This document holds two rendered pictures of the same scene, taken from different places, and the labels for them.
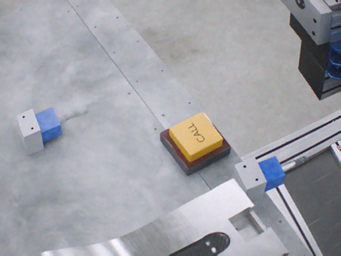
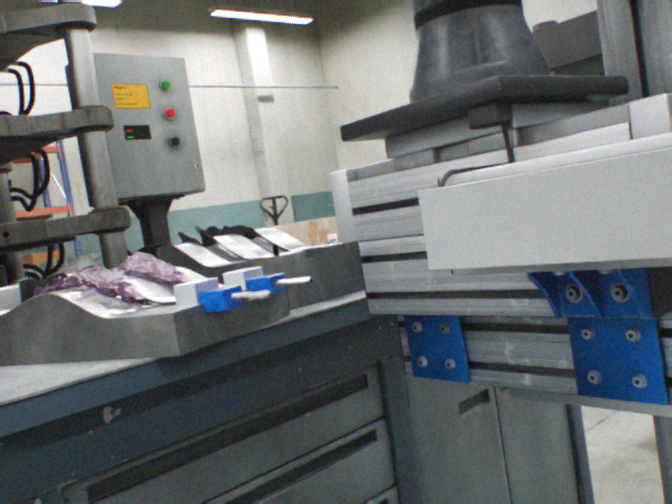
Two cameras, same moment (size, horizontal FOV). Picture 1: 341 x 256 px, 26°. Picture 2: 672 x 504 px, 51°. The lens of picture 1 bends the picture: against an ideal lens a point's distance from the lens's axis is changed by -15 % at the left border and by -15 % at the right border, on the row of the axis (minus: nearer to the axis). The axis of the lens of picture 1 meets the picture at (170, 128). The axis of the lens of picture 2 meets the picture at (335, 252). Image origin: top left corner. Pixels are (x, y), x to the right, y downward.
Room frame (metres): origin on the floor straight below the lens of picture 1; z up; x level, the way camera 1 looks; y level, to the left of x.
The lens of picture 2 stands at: (0.29, -1.35, 0.94)
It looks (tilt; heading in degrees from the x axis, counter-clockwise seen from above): 3 degrees down; 79
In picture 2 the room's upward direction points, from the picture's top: 9 degrees counter-clockwise
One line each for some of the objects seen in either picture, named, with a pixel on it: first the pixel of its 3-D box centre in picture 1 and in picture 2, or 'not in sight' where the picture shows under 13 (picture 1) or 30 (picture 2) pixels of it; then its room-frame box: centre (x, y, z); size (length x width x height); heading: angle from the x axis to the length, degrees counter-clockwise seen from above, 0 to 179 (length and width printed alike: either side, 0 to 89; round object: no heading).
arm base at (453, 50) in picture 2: not in sight; (473, 55); (0.62, -0.63, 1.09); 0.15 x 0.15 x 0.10
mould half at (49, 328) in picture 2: not in sight; (105, 307); (0.14, -0.22, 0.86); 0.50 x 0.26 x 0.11; 141
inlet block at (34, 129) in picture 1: (52, 122); not in sight; (0.77, 0.19, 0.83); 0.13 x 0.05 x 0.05; 117
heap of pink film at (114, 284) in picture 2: not in sight; (105, 279); (0.15, -0.22, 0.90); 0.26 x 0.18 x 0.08; 141
